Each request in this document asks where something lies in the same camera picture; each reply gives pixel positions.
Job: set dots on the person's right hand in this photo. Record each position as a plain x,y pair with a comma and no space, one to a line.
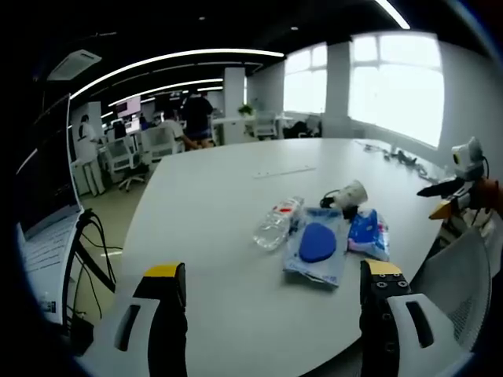
489,192

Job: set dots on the blue tissue packet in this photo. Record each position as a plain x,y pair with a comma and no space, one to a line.
369,233

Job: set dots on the green potted plant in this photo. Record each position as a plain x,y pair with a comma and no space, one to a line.
247,110

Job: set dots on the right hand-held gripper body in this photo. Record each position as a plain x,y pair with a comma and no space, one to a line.
467,157

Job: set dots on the open laptop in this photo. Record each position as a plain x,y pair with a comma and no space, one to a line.
43,220

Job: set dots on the white table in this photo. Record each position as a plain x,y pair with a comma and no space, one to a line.
243,196

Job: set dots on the ceiling air conditioner vent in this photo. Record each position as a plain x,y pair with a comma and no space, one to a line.
74,63

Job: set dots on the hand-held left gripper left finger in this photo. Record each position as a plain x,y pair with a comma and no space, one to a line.
165,314

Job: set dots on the dark clutter on table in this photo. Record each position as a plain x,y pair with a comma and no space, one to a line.
404,157

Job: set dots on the clear packet with blue sponge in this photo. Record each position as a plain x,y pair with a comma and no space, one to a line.
316,245

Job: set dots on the white mesh office chair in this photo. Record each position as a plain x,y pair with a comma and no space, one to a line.
457,286

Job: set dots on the white paper cup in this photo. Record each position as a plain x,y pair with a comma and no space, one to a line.
352,194

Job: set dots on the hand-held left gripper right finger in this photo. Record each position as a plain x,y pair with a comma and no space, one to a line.
387,314

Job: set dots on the clear plastic water bottle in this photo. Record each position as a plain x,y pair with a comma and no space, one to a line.
277,224

